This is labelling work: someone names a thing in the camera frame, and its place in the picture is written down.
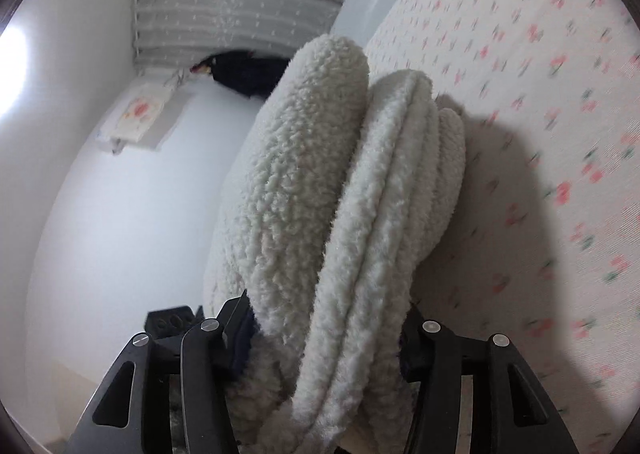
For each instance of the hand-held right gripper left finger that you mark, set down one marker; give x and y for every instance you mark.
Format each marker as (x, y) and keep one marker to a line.
(227, 321)

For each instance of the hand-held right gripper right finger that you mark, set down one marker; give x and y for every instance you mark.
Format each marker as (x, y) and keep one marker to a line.
(417, 339)

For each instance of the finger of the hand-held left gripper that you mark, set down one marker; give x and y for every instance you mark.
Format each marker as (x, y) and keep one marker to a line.
(170, 321)

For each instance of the white fleece jacket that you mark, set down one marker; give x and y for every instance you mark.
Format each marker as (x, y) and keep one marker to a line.
(325, 214)

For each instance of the dark hanging clothes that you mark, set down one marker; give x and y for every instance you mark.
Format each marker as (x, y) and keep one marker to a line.
(245, 74)

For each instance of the white floral cloth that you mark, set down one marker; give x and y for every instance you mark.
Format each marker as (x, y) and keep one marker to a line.
(137, 116)

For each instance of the cherry print blanket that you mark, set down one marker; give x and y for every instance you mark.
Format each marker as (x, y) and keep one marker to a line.
(525, 134)

